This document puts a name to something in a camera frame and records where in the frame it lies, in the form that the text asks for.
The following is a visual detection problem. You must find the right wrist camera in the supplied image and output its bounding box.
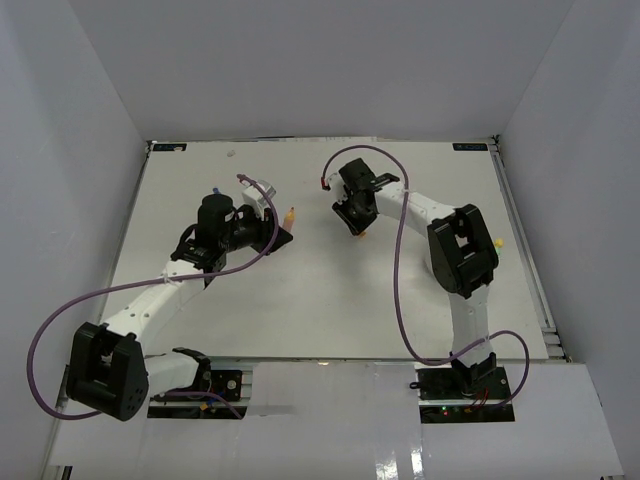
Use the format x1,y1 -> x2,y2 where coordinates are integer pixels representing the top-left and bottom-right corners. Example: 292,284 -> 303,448
321,173 -> 349,203

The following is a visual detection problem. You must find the left black corner label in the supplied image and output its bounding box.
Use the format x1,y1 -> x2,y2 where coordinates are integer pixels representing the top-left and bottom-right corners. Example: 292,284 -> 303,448
152,143 -> 187,152

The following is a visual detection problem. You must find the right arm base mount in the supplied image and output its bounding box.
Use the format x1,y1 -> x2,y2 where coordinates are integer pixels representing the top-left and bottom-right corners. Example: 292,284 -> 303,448
408,366 -> 516,425

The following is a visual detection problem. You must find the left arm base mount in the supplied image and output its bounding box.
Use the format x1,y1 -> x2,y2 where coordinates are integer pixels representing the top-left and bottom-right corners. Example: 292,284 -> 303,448
145,347 -> 248,420

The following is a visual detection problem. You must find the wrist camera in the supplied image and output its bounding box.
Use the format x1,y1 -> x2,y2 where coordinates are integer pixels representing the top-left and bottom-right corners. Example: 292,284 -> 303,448
321,173 -> 349,203
242,180 -> 276,219

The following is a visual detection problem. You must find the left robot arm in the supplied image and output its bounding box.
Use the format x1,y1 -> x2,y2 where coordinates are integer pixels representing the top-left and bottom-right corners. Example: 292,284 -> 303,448
66,187 -> 293,421

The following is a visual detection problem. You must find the right black corner label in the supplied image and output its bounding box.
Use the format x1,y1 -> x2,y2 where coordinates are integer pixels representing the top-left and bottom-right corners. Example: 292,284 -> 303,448
452,142 -> 488,152

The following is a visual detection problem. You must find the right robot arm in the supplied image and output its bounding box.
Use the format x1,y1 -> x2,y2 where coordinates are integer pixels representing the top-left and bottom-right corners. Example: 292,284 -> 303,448
322,158 -> 499,399

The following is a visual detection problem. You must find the black corner label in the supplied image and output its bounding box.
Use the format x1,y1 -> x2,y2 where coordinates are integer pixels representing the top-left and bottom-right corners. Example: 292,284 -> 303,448
452,142 -> 488,152
152,143 -> 187,152

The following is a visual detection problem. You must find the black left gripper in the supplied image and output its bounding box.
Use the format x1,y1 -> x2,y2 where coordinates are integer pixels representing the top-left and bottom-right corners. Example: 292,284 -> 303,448
220,203 -> 293,256

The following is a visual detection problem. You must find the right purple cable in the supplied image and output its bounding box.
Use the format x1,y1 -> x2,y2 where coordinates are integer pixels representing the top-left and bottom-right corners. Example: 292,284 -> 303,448
319,144 -> 531,411

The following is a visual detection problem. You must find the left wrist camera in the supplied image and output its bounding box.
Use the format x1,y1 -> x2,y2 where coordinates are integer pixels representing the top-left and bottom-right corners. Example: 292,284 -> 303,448
242,180 -> 276,219

